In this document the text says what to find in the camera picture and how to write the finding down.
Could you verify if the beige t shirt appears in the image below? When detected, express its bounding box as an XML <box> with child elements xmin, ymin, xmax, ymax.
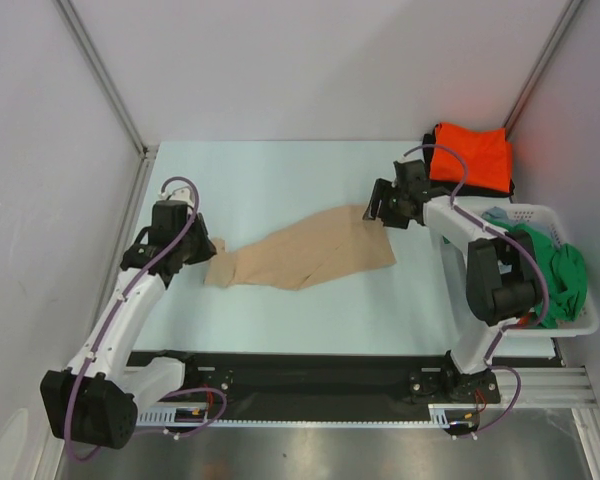
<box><xmin>204</xmin><ymin>205</ymin><xmax>396</xmax><ymax>291</ymax></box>

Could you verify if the white plastic laundry basket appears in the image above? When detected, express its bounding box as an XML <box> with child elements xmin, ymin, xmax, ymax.
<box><xmin>463</xmin><ymin>202</ymin><xmax>599</xmax><ymax>338</ymax></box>

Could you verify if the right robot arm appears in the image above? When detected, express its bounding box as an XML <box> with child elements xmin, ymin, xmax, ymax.
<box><xmin>363</xmin><ymin>160</ymin><xmax>548</xmax><ymax>403</ymax></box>

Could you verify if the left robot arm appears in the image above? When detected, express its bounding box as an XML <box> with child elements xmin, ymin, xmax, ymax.
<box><xmin>40</xmin><ymin>198</ymin><xmax>216</xmax><ymax>449</ymax></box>

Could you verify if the folded black t shirt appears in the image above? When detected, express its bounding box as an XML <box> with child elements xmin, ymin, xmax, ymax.
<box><xmin>422</xmin><ymin>125</ymin><xmax>516</xmax><ymax>199</ymax></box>

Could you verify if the folded orange t shirt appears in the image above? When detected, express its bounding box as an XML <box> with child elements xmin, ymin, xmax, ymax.
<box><xmin>428</xmin><ymin>121</ymin><xmax>512</xmax><ymax>195</ymax></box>

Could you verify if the light blue t shirt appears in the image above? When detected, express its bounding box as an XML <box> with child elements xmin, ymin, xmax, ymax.
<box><xmin>481</xmin><ymin>207</ymin><xmax>511</xmax><ymax>225</ymax></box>

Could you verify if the green t shirt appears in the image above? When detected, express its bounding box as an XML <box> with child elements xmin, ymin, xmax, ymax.
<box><xmin>464</xmin><ymin>221</ymin><xmax>588</xmax><ymax>332</ymax></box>

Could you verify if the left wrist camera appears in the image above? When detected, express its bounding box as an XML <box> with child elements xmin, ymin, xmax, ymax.
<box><xmin>160</xmin><ymin>186</ymin><xmax>194</xmax><ymax>205</ymax></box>

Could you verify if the left aluminium frame post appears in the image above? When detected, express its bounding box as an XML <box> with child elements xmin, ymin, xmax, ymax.
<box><xmin>52</xmin><ymin>0</ymin><xmax>160</xmax><ymax>161</ymax></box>

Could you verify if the aluminium frame post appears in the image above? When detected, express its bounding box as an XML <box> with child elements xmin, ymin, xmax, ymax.
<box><xmin>52</xmin><ymin>0</ymin><xmax>160</xmax><ymax>161</ymax></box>
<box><xmin>502</xmin><ymin>0</ymin><xmax>588</xmax><ymax>140</ymax></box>

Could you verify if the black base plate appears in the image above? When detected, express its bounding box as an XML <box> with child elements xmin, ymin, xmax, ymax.
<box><xmin>129</xmin><ymin>350</ymin><xmax>501</xmax><ymax>422</ymax></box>

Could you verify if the white slotted cable duct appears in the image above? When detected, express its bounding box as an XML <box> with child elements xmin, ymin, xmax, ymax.
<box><xmin>136</xmin><ymin>403</ymin><xmax>477</xmax><ymax>430</ymax></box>

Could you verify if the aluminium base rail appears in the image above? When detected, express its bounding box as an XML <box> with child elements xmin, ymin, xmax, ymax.
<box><xmin>493</xmin><ymin>367</ymin><xmax>597</xmax><ymax>409</ymax></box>

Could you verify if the right aluminium frame post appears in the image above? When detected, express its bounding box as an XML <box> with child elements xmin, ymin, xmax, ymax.
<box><xmin>502</xmin><ymin>0</ymin><xmax>588</xmax><ymax>140</ymax></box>

